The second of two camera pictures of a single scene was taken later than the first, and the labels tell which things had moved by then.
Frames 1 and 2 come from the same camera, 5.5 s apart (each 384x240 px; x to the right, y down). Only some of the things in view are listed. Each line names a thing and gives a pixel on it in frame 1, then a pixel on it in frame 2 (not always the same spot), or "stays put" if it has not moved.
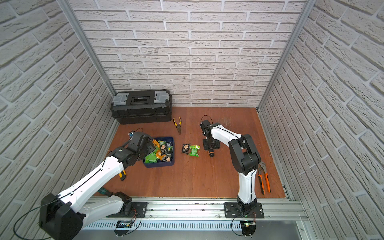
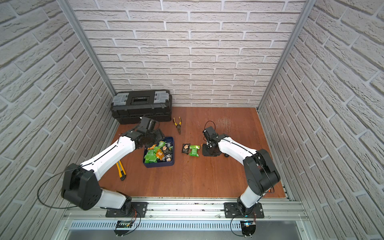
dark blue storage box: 163,155 stays put
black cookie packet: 185,148 stays put
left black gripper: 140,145 -> 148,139
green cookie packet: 194,149 stays put
